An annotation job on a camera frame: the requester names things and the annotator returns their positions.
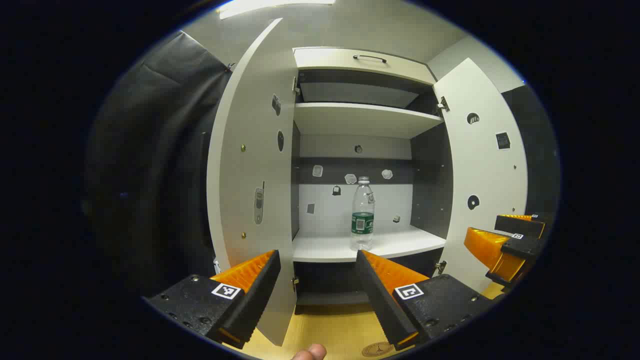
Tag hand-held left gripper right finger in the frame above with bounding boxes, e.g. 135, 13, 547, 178
354, 249, 496, 351

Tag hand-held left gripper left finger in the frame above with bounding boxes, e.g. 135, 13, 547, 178
142, 249, 282, 350

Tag clear plastic bottle green label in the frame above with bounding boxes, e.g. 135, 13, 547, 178
350, 176, 376, 252

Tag white and grey cabinet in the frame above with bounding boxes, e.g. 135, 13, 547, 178
291, 46, 453, 316

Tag round brown coaster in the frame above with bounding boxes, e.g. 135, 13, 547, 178
361, 341, 401, 358

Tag ceiling light panel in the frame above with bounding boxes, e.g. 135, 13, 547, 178
219, 0, 337, 20

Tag black backdrop cloth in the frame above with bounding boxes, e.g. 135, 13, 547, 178
82, 30, 561, 301

